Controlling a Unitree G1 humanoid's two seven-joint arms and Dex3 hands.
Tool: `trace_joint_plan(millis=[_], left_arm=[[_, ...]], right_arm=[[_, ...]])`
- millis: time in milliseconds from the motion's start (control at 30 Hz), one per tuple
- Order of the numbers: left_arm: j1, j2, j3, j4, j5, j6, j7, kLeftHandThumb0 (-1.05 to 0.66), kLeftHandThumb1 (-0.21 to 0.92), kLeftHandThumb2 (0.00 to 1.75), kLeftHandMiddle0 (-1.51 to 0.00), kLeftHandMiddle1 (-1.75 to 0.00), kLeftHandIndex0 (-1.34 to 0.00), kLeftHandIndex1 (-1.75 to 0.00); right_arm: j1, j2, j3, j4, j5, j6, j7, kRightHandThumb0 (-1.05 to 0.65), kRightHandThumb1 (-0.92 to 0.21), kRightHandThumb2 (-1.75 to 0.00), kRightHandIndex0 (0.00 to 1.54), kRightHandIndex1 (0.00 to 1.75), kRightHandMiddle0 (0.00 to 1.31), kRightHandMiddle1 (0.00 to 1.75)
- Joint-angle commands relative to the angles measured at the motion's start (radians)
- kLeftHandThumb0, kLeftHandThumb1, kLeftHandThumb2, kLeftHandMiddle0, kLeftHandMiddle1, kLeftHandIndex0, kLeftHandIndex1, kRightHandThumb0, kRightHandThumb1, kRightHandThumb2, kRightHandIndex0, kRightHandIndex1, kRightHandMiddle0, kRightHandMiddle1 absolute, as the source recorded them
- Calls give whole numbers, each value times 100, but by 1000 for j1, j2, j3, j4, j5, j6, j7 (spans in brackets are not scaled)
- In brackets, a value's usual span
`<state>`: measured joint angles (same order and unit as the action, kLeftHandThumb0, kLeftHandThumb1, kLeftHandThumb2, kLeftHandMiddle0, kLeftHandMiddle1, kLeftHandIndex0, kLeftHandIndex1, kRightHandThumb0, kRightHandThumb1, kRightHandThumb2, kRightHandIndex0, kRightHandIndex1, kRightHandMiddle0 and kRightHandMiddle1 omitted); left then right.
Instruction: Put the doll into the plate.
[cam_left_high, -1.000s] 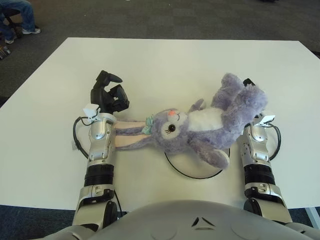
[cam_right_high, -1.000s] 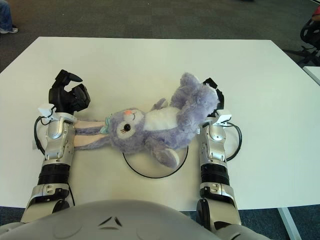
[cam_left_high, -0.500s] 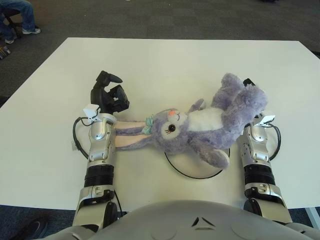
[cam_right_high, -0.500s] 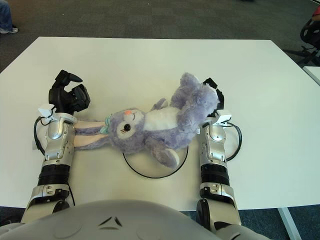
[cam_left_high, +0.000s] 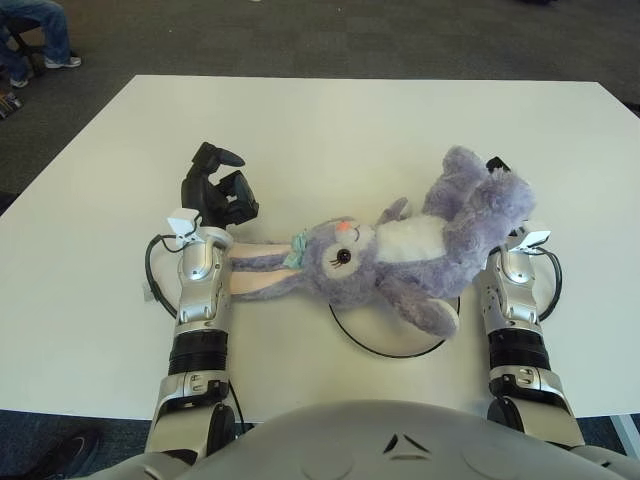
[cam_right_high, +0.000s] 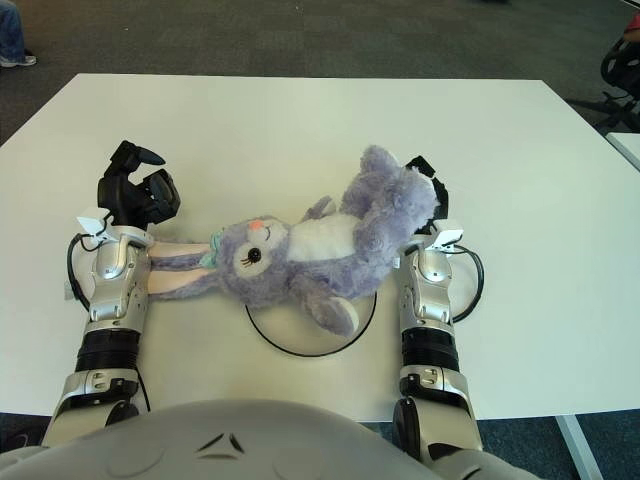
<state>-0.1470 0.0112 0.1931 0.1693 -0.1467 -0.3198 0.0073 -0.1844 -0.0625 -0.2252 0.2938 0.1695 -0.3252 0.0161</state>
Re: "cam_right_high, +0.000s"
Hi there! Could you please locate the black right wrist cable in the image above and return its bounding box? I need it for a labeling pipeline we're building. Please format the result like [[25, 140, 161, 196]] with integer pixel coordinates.
[[449, 244, 485, 321]]

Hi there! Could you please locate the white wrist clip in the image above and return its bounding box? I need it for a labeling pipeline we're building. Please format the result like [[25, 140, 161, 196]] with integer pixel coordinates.
[[429, 218, 465, 254], [76, 209, 114, 241]]

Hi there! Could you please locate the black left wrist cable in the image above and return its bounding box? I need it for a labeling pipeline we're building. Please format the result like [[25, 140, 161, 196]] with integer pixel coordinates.
[[67, 232, 109, 306]]

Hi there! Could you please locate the grey robot torso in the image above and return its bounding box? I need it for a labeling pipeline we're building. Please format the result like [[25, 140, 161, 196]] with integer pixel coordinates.
[[0, 397, 451, 480]]

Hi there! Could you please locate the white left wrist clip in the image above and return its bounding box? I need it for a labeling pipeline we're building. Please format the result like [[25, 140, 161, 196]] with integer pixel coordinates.
[[76, 209, 114, 241]]

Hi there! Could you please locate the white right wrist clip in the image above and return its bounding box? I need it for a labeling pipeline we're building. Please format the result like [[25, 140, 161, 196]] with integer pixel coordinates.
[[429, 218, 465, 254]]

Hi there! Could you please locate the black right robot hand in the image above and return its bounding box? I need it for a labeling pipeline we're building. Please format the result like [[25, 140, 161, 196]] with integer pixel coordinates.
[[404, 155, 451, 236]]

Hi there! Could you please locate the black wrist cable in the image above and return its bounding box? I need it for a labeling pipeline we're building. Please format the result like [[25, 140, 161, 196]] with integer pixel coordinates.
[[449, 244, 485, 321], [67, 232, 109, 306]]

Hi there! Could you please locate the black office chair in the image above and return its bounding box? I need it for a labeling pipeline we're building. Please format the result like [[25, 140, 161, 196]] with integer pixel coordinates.
[[569, 39, 640, 131]]

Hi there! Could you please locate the white table leg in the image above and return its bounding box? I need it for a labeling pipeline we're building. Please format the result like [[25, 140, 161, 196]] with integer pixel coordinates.
[[554, 414, 601, 480]]

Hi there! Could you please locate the purple plush bunny doll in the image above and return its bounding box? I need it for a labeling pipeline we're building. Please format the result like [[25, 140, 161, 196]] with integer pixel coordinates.
[[144, 144, 441, 337]]

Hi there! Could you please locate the white side table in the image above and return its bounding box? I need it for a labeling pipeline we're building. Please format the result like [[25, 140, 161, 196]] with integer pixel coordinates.
[[607, 132, 640, 174]]

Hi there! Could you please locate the person in blue jeans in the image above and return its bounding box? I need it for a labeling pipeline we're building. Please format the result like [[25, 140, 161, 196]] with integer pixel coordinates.
[[0, 0, 39, 69]]

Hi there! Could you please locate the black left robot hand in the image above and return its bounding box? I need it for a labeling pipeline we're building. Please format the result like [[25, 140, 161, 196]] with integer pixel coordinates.
[[96, 140, 181, 232]]

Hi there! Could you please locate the white plate with black rim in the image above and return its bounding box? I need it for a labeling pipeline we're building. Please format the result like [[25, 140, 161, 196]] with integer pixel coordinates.
[[244, 289, 379, 358]]

